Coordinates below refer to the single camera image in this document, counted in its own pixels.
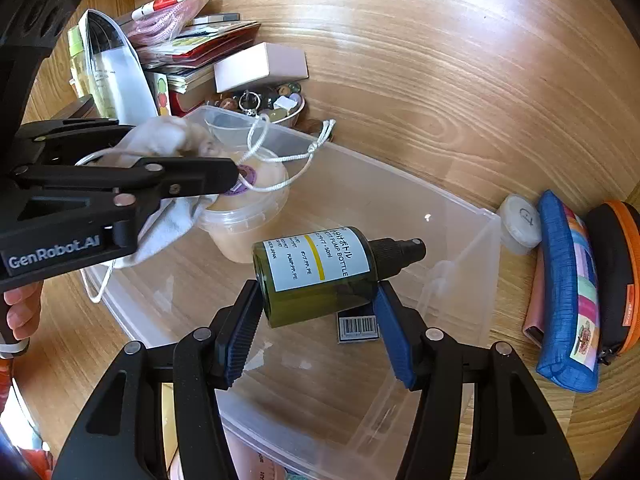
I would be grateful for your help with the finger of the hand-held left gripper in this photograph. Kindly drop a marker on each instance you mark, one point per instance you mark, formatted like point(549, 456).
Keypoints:
point(75, 132)
point(190, 175)

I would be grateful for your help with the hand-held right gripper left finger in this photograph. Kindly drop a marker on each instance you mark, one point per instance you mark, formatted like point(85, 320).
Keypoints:
point(240, 332)

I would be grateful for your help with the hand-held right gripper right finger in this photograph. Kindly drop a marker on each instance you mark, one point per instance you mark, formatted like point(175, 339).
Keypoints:
point(395, 342)

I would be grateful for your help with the green spray bottle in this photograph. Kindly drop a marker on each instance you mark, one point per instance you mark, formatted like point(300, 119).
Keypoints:
point(310, 272)

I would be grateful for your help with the clear plastic storage box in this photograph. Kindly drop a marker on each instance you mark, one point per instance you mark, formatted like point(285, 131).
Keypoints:
point(450, 245)

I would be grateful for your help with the wooden desktop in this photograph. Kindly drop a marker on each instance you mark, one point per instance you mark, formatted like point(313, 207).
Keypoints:
point(425, 85)

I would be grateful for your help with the person's left hand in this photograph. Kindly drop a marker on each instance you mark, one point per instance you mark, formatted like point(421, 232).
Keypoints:
point(22, 312)

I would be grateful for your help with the small black barcode box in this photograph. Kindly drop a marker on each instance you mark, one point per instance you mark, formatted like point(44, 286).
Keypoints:
point(357, 327)

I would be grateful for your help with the yellow liquid bottle green cap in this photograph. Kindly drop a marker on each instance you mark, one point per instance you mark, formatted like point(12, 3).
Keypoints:
point(77, 67)

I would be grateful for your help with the white paper bag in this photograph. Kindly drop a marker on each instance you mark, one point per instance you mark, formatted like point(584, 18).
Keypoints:
point(120, 75)

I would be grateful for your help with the clear plastic tub with lid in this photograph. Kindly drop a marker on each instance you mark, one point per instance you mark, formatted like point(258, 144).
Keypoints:
point(240, 232)

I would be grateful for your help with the red fruit printed box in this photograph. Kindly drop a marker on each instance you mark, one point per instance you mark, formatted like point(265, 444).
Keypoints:
point(161, 95)

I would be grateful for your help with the bowl of beads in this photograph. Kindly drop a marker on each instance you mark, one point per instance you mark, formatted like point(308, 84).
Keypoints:
point(280, 105)

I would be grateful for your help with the white cardboard box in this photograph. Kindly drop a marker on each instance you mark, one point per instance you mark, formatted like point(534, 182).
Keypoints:
point(250, 70)

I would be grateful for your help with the fruit picture card packets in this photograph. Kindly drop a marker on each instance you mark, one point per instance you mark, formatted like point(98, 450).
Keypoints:
point(210, 42)

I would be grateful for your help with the pink flat case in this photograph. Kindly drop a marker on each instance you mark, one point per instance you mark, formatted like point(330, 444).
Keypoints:
point(534, 305)

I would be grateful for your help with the blue colourful pencil case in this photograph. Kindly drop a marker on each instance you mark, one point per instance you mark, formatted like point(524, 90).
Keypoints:
point(555, 270)

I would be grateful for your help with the black orange zip case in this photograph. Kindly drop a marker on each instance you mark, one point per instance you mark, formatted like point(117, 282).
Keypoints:
point(607, 240)

